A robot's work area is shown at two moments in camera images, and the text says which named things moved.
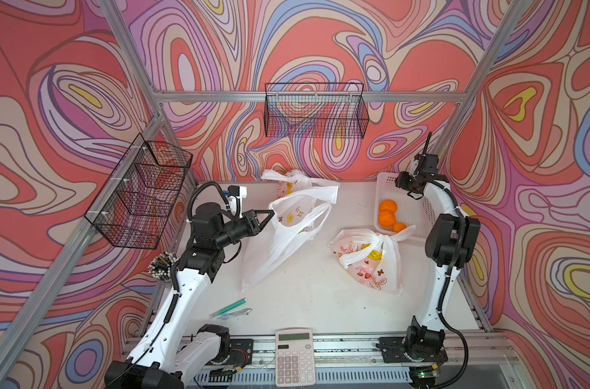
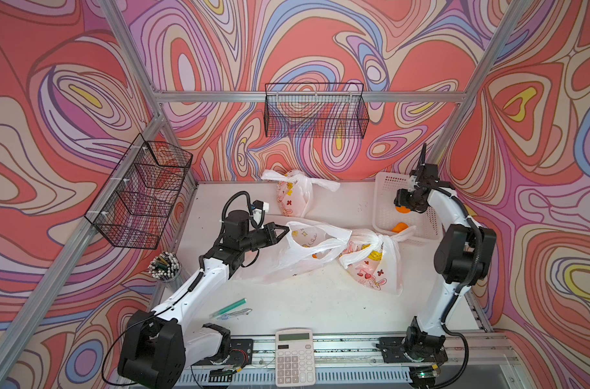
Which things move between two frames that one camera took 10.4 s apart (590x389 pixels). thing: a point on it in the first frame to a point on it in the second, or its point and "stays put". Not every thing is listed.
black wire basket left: x=136 y=201 stays put
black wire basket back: x=315 y=110 stays put
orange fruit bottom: x=386 y=219 to x=399 y=228
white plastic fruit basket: x=420 y=213 stays put
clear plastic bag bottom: x=297 y=216 to x=304 y=248
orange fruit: x=387 y=207 to x=403 y=209
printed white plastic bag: x=371 y=258 stays put
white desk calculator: x=294 y=358 stays put
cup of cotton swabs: x=160 y=266 stays put
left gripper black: x=250 y=224 to x=269 y=235
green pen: x=228 y=308 stays put
